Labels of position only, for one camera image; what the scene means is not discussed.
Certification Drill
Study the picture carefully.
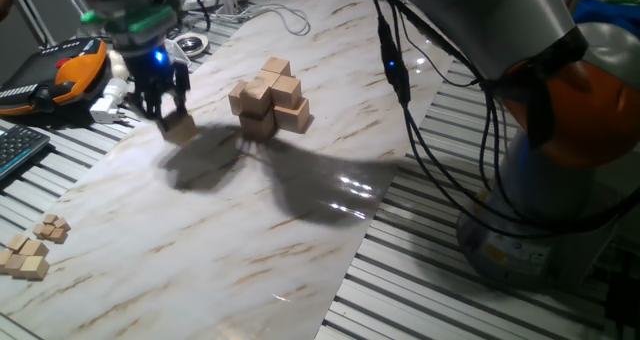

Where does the marble pattern table sheet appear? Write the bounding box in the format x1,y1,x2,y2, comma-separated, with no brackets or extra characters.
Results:
0,0,454,340

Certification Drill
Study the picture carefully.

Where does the round white tape roll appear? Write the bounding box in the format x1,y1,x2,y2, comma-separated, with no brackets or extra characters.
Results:
173,32,210,58

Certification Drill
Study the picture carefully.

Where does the black computer keyboard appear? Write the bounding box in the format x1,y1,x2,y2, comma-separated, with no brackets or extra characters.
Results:
0,124,52,182

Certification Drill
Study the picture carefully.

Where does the black usb cable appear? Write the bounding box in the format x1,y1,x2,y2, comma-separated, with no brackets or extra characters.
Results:
182,0,640,241

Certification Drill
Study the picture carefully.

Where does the green printed camera mount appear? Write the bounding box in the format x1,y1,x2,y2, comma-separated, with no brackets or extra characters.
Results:
79,4,179,36

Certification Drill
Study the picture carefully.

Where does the white power adapter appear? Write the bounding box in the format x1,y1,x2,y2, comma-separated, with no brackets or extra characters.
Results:
89,77,130,125

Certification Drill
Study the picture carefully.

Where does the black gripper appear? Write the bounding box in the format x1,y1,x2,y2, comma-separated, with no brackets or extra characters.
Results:
124,43,192,131

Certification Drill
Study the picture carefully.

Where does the blue bag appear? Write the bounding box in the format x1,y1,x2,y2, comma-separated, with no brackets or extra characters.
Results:
572,0,640,36

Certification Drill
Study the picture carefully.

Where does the slanted metal stand pole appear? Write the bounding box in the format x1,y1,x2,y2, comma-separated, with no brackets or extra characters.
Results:
3,0,57,49

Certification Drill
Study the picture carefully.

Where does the white egg-shaped object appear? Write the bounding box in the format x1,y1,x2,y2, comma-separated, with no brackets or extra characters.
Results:
108,49,131,81

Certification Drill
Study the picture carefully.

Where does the orange black teach pendant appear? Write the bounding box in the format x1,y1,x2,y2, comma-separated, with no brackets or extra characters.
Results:
0,37,110,117

